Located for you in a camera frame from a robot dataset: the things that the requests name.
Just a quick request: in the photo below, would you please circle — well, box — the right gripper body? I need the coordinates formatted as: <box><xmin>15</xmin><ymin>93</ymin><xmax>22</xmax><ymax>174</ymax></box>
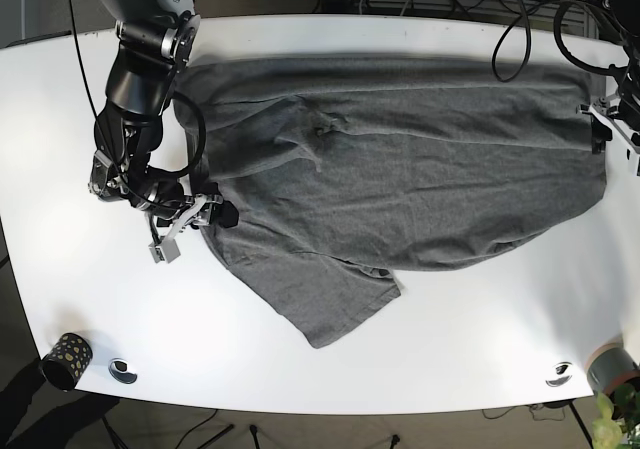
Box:
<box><xmin>147</xmin><ymin>194</ymin><xmax>224</xmax><ymax>244</ymax></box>

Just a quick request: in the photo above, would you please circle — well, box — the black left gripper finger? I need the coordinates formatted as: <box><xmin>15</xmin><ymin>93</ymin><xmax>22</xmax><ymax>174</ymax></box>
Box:
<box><xmin>591</xmin><ymin>117</ymin><xmax>613</xmax><ymax>153</ymax></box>

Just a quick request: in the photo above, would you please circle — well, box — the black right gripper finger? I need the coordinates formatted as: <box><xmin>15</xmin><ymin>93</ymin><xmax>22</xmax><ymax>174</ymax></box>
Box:
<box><xmin>213</xmin><ymin>201</ymin><xmax>239</xmax><ymax>229</ymax></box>

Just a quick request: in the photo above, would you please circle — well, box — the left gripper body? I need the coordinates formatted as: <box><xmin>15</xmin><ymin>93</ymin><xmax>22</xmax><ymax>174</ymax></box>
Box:
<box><xmin>579</xmin><ymin>96</ymin><xmax>639</xmax><ymax>149</ymax></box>

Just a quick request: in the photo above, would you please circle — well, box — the grey T-shirt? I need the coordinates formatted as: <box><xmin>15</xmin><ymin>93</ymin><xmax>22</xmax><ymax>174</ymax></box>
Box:
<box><xmin>177</xmin><ymin>57</ymin><xmax>606</xmax><ymax>348</ymax></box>

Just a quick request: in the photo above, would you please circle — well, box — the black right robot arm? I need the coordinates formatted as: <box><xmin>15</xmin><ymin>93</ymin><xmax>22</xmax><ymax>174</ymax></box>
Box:
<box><xmin>89</xmin><ymin>0</ymin><xmax>239</xmax><ymax>232</ymax></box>

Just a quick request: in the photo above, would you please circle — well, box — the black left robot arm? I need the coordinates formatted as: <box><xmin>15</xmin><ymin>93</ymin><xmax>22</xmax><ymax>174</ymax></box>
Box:
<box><xmin>580</xmin><ymin>0</ymin><xmax>639</xmax><ymax>146</ymax></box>

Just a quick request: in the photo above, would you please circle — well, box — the left silver table grommet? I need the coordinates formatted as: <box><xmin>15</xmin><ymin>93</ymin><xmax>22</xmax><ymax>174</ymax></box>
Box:
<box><xmin>108</xmin><ymin>359</ymin><xmax>138</xmax><ymax>385</ymax></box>

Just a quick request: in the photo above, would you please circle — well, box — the silver table grommet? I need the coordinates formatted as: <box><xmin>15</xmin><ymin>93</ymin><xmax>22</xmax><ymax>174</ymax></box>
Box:
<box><xmin>108</xmin><ymin>359</ymin><xmax>138</xmax><ymax>385</ymax></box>
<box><xmin>545</xmin><ymin>361</ymin><xmax>573</xmax><ymax>388</ymax></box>

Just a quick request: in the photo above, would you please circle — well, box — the black gold spotted cup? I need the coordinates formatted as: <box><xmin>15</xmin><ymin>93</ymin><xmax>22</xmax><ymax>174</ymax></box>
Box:
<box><xmin>39</xmin><ymin>333</ymin><xmax>93</xmax><ymax>392</ymax></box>

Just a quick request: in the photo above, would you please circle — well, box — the grey plant pot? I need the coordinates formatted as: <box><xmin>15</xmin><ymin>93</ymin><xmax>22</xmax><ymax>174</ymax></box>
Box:
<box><xmin>585</xmin><ymin>342</ymin><xmax>639</xmax><ymax>396</ymax></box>

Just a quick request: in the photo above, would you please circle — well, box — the right silver table grommet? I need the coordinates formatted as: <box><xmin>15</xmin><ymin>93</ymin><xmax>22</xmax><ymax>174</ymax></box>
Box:
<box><xmin>545</xmin><ymin>361</ymin><xmax>573</xmax><ymax>388</ymax></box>

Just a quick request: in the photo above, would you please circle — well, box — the green plant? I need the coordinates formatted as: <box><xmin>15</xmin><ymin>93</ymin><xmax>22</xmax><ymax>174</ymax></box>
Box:
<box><xmin>592</xmin><ymin>383</ymin><xmax>639</xmax><ymax>449</ymax></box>

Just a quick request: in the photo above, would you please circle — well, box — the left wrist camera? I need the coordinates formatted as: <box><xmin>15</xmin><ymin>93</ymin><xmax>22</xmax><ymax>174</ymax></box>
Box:
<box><xmin>626</xmin><ymin>146</ymin><xmax>640</xmax><ymax>177</ymax></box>

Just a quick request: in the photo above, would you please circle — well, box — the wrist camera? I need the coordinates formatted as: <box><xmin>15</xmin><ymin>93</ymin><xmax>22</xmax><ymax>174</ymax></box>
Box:
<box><xmin>626</xmin><ymin>146</ymin><xmax>640</xmax><ymax>177</ymax></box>
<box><xmin>148</xmin><ymin>239</ymin><xmax>181</xmax><ymax>264</ymax></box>

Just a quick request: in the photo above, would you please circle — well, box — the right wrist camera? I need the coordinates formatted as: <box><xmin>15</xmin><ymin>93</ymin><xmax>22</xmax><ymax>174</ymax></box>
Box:
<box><xmin>148</xmin><ymin>239</ymin><xmax>181</xmax><ymax>264</ymax></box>

